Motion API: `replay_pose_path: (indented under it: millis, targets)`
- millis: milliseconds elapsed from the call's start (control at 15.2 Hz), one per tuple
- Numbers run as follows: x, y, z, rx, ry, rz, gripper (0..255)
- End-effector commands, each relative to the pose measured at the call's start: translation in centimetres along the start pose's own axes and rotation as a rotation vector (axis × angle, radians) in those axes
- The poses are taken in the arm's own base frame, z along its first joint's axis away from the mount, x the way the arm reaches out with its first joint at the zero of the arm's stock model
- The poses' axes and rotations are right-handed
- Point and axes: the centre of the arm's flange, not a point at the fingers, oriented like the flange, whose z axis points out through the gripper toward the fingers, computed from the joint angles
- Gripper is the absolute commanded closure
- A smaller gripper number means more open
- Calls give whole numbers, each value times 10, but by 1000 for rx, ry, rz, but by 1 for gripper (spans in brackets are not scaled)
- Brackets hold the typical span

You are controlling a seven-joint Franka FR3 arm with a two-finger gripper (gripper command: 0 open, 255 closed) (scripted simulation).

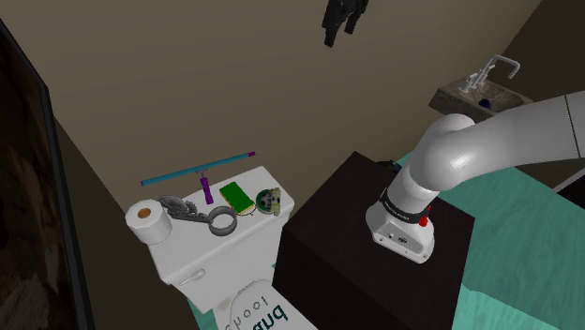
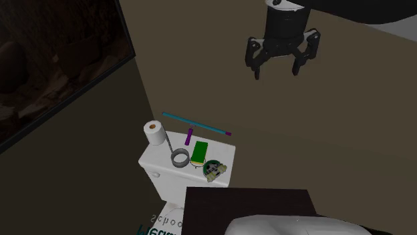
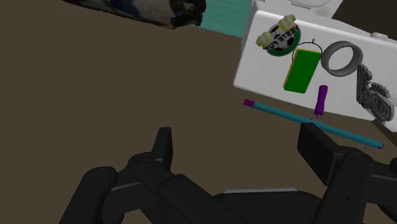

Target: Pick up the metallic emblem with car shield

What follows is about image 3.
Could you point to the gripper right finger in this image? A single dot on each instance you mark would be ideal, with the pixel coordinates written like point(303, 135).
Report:
point(347, 183)

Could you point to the dark patterned robot stand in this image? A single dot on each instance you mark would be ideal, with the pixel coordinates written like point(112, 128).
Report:
point(149, 11)

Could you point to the round soccer ball badge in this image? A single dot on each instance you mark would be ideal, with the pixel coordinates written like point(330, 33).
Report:
point(280, 38)

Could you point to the teal pen with purple ends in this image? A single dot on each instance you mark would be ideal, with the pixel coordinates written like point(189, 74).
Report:
point(279, 111)

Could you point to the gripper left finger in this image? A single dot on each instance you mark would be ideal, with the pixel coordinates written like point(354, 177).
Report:
point(145, 189)

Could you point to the white toilet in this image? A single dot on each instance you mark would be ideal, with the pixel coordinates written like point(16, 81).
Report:
point(263, 74)

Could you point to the grey gear-shaped figure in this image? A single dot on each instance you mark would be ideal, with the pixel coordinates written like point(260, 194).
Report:
point(377, 104)

